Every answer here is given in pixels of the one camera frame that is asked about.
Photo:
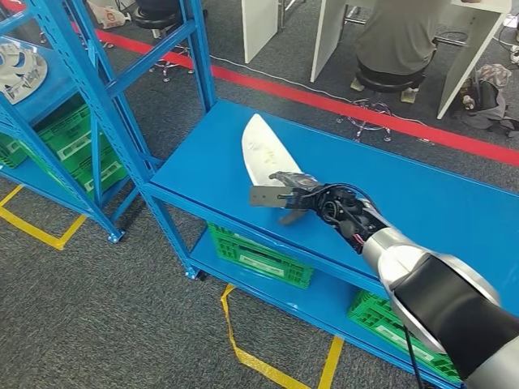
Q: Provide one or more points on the red barrier belt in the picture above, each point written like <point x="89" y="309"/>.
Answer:
<point x="446" y="135"/>

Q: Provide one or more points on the person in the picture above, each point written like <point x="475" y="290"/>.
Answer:
<point x="397" y="37"/>

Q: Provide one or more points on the silver wheel cover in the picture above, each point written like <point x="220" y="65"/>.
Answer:
<point x="20" y="75"/>

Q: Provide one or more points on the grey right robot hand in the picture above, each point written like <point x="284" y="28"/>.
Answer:
<point x="308" y="188"/>

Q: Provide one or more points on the yellow floor tape outline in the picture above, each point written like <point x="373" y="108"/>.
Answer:
<point x="330" y="365"/>
<point x="72" y="232"/>

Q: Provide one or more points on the blue metal shelf rack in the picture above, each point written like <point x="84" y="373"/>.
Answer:
<point x="53" y="88"/>
<point x="211" y="161"/>

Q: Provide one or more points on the grey backpack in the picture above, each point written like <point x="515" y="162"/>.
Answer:
<point x="486" y="102"/>

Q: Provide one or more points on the white plastic bag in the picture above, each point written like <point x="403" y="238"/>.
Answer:
<point x="107" y="16"/>

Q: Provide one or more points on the black round stool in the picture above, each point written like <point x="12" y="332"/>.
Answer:
<point x="154" y="19"/>
<point x="385" y="83"/>

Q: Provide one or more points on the white desk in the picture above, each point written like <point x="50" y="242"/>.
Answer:
<point x="259" y="27"/>
<point x="329" y="43"/>

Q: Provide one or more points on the green plastic crate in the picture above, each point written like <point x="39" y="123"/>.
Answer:
<point x="365" y="327"/>
<point x="373" y="303"/>
<point x="259" y="263"/>
<point x="109" y="172"/>
<point x="12" y="153"/>
<point x="69" y="134"/>

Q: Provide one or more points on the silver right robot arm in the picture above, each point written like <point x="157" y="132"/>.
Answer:
<point x="446" y="311"/>

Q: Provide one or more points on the white curved shell part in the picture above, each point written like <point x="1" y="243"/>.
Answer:
<point x="259" y="150"/>

